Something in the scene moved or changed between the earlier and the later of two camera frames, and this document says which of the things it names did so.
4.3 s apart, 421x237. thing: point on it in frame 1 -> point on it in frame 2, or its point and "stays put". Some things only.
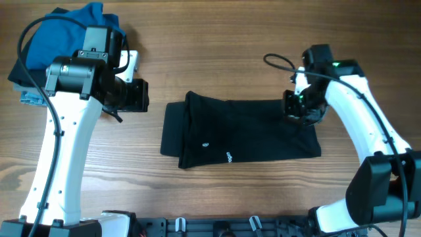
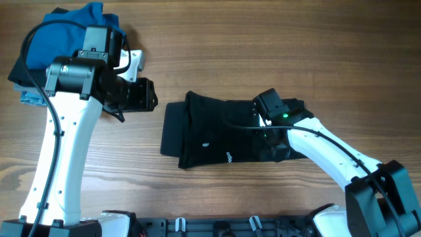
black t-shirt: [205, 130] stays put
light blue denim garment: [32, 97] stays put
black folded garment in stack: [22, 75] stays put
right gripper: [291, 112] -> [257, 143]
